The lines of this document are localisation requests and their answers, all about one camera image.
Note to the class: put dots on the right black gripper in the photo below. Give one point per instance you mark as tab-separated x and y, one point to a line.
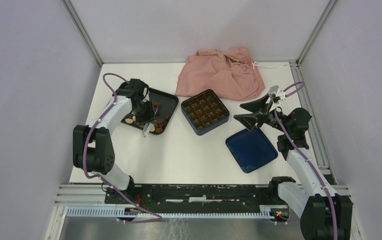
249	120

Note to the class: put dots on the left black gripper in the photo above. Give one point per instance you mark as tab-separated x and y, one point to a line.
150	115

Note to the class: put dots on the silver metal tongs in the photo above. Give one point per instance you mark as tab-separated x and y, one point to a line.
148	128

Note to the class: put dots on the blue chocolate box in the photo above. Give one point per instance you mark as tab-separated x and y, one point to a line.
205	112

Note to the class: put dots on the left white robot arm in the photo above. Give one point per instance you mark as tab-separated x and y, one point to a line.
92	146

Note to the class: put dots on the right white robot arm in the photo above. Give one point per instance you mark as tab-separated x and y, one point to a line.
323	213

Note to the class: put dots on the black chocolate tray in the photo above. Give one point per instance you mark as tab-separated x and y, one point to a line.
164	106

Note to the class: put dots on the blue box lid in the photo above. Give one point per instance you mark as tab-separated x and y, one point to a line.
251	149

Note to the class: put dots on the pink cloth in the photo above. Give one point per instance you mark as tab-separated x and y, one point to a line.
230	74

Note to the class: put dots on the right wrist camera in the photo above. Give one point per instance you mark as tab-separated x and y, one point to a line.
276	94

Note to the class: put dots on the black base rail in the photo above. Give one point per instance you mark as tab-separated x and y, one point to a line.
204	199

